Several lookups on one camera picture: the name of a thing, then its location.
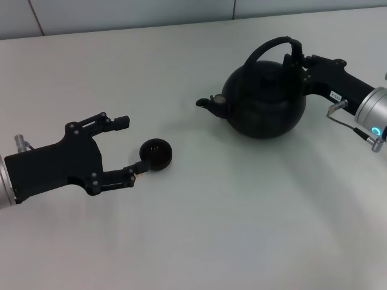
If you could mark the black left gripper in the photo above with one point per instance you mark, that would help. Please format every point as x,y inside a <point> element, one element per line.
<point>57,166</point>

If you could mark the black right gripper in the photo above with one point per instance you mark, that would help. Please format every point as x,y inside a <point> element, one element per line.
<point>335,84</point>

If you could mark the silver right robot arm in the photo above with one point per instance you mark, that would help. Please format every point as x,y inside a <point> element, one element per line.
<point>373,108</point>

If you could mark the small black teacup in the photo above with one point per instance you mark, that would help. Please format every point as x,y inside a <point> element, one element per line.
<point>157,160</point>

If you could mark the black round teapot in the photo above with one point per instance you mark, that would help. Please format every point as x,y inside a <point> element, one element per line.
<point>266,114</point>

